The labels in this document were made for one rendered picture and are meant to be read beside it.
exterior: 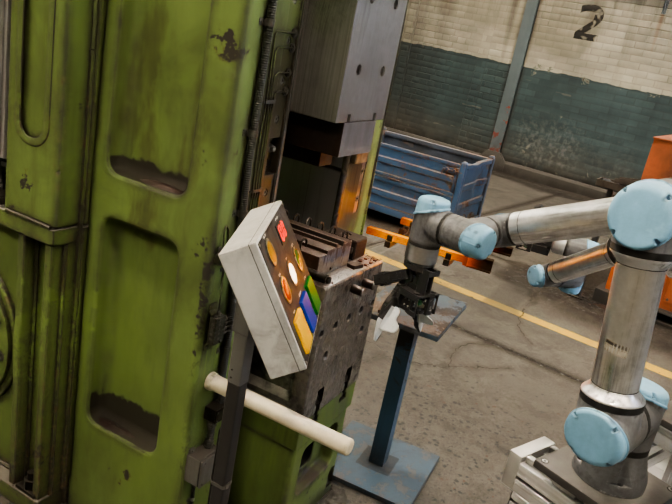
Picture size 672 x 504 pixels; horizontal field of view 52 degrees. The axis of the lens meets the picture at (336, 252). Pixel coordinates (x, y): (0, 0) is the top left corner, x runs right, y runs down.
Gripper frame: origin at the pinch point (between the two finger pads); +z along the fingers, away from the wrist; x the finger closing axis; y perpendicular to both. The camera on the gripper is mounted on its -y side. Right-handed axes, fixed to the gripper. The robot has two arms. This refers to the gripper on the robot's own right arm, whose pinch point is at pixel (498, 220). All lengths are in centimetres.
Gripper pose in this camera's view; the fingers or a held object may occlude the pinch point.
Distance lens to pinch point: 252.6
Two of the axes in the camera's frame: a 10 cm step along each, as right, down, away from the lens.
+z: -9.0, -2.9, 3.3
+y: -1.8, 9.3, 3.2
